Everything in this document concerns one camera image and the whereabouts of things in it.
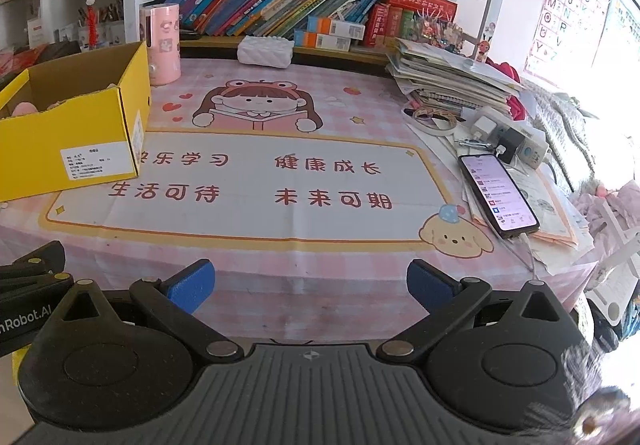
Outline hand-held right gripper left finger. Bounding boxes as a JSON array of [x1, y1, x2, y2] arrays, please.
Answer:
[[47, 259, 246, 367]]

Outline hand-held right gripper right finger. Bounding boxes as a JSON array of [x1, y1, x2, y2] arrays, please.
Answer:
[[376, 259, 576, 367]]

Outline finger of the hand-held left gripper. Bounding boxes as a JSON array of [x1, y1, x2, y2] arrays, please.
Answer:
[[0, 241, 75, 300]]

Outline yellow cardboard box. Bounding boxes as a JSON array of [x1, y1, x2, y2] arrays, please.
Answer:
[[0, 41, 152, 203]]

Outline pink checked printed tablecloth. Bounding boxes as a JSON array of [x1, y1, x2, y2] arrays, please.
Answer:
[[0, 57, 601, 341]]

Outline black smartphone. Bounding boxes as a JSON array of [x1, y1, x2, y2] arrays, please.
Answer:
[[459, 153, 541, 240]]

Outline loose paper sheets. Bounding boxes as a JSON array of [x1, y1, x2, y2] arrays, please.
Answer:
[[410, 120, 596, 276]]

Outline white hoop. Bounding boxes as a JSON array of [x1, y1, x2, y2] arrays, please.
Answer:
[[404, 107, 458, 138]]

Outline black charger plug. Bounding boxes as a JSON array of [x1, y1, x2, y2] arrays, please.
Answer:
[[497, 127, 526, 164]]

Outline white charger plug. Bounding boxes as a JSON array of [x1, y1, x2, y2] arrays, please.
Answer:
[[472, 114, 498, 143]]

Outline white power strip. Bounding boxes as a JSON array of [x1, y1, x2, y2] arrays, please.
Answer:
[[475, 106, 550, 170]]

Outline white plastic stand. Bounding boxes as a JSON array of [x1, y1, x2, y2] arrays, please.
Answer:
[[585, 197, 640, 326]]

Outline pale pink clothing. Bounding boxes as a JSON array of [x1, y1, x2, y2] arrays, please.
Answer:
[[575, 180, 640, 236]]

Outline magenta cloth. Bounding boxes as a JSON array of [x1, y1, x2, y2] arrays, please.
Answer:
[[487, 60, 528, 120]]

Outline stack of notebooks and papers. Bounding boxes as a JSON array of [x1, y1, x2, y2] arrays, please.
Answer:
[[385, 37, 526, 113]]

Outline blurred fuzzy cloth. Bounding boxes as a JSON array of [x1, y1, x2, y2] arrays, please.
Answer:
[[565, 340, 640, 445]]

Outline grey knitted blanket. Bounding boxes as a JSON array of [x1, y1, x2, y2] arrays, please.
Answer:
[[520, 80, 640, 196]]

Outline pink cartoon tumbler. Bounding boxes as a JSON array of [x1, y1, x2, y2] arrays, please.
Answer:
[[140, 2, 182, 86]]

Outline white quilted tissue box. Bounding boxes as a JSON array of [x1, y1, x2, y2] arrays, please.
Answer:
[[237, 36, 293, 70]]

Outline cartoon deer card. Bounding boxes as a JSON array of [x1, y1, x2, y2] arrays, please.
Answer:
[[475, 22, 496, 63]]

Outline white red label box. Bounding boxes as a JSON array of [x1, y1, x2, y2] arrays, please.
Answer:
[[27, 17, 46, 48]]

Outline colourful acrylic ornaments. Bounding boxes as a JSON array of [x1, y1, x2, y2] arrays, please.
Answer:
[[410, 7, 463, 50]]

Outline red boxed book set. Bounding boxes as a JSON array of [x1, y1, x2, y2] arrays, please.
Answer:
[[364, 4, 416, 48]]

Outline white pen holder rack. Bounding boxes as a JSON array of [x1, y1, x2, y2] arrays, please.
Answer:
[[75, 0, 126, 48]]

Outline red spray bottle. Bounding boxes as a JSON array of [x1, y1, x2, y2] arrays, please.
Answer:
[[86, 0, 98, 50]]

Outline orange white carton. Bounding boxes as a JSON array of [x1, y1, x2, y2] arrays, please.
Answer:
[[294, 31, 352, 52], [306, 16, 367, 38]]

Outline red long box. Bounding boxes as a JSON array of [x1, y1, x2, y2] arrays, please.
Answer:
[[382, 0, 458, 18]]

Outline row of colourful books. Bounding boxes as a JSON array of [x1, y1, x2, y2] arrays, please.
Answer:
[[170, 0, 383, 38]]

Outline white charging cable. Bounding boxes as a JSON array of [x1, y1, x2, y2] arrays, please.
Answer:
[[517, 232, 547, 283]]

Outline alphabet wall poster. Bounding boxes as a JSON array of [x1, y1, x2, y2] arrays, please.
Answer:
[[524, 0, 613, 86]]

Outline pale wall chart poster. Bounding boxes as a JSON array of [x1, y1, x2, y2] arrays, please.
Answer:
[[592, 0, 640, 70]]

